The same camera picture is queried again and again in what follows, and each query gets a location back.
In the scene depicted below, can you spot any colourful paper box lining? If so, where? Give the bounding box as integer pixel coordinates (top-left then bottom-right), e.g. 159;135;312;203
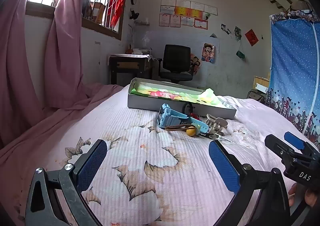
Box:
130;84;231;110

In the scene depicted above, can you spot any stack of books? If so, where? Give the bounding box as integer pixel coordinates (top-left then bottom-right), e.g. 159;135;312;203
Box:
125;48;152;56

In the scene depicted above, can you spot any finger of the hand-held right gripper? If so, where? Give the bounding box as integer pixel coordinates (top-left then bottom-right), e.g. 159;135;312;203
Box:
264;134;304;160
284;132;320;157

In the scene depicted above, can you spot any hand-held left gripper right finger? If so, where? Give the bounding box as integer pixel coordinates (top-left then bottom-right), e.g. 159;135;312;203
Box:
209;140;292;226

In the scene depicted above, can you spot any dark wooden desk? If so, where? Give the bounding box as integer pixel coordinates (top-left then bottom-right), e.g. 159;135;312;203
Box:
109;54;153;86

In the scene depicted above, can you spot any grey cardboard box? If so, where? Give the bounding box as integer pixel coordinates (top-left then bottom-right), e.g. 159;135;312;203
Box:
127;78;237;120

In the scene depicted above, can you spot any cartoon wall poster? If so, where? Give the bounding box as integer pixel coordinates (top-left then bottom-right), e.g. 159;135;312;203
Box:
201;43;216;64

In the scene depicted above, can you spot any blue smartwatch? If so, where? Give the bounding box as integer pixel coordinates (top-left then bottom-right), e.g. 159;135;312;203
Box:
157;103;209;135

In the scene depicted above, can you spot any person's right hand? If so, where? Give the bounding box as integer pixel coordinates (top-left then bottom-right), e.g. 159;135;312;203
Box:
288;182;318;208

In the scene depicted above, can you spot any pink curtain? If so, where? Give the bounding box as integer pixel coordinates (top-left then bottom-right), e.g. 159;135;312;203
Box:
0;0;133;153

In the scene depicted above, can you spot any red cartoon wall sticker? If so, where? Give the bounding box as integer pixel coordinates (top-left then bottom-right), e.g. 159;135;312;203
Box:
190;53;202;74

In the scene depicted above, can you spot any black office chair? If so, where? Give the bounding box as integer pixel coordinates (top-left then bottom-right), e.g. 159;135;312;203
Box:
156;44;196;84

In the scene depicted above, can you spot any red hanging garment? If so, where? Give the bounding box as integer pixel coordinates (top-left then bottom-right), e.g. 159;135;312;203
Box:
107;0;125;32

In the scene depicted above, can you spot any beige hair claw clip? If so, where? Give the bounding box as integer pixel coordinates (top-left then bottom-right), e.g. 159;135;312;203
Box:
205;114;229;136

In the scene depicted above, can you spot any blue printed fabric wardrobe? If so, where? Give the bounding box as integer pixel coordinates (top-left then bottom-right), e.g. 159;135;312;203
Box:
265;8;320;150

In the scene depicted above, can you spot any group of wall certificates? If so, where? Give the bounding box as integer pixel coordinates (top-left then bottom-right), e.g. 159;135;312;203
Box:
159;0;218;30

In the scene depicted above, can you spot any black braided bracelet with rings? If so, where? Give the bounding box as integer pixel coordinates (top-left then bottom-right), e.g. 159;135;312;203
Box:
182;102;194;117

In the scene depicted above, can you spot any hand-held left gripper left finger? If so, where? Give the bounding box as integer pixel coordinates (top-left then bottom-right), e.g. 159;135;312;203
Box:
25;139;108;226

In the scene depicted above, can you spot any red diamond paper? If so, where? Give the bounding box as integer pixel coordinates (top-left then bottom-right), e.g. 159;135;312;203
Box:
244;29;259;47

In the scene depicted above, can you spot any pink floral bed sheet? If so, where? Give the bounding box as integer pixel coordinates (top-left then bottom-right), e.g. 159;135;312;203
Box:
0;84;320;226

